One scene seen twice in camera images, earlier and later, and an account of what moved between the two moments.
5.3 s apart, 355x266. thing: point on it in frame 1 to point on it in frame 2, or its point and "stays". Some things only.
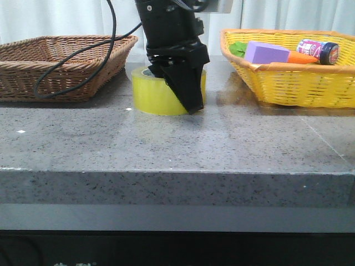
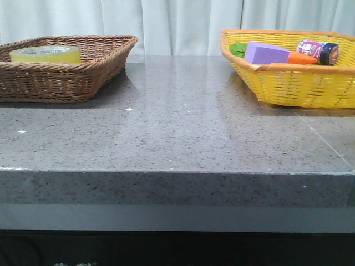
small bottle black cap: (325, 53) stays
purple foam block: (262, 53) stays
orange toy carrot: (238, 49) stays
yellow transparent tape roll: (152, 94) to (47, 54)
